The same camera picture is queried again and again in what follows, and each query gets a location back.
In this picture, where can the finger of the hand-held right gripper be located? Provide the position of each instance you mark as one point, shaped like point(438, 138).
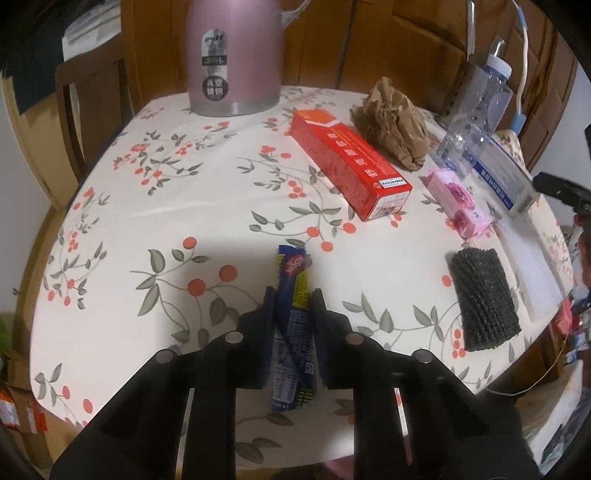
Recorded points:
point(558, 187)

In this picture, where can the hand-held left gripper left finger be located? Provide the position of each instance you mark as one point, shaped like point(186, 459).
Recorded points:
point(269, 323)

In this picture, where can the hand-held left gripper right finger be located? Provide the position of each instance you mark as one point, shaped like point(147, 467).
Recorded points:
point(317, 323)

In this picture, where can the blue snack wrapper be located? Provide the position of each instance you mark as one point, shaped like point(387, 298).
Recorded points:
point(295, 277)

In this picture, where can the brown paper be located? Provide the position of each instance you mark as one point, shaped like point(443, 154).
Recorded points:
point(392, 120)

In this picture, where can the white and blue box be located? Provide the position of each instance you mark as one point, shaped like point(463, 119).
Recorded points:
point(503, 180)

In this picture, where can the white folded cloth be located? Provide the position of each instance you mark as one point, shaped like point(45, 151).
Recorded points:
point(526, 267)

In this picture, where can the pink tissue pack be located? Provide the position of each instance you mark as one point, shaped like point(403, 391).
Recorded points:
point(455, 198)

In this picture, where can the clear plastic bottle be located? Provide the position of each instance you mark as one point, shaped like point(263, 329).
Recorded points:
point(480, 106)

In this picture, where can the dark scouring pad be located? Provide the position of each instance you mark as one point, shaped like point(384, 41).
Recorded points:
point(485, 300)

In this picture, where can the long red carton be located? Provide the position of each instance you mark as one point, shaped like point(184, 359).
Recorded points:
point(341, 157)

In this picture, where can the cardboard box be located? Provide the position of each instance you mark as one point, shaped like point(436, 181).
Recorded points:
point(23, 410)

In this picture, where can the pink thermos jug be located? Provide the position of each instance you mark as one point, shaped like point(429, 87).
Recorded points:
point(231, 55)

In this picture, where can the wooden chair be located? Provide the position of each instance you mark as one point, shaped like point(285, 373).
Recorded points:
point(69, 115)

